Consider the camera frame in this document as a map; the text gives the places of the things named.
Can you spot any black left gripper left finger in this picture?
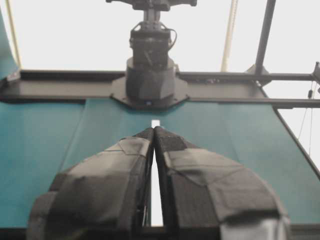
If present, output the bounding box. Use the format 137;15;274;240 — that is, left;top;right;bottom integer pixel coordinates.
26;128;153;240

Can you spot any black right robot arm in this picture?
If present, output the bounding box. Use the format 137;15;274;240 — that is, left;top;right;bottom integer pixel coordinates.
111;0;197;110

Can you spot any black vertical frame post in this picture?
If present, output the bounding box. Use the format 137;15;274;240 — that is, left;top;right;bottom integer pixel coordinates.
254;0;276;75

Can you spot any long white wooden board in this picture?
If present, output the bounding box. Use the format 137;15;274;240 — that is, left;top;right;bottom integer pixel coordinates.
150;119;164;227

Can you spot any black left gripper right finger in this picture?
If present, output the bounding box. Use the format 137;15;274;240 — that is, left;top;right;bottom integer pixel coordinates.
154;127;291;240

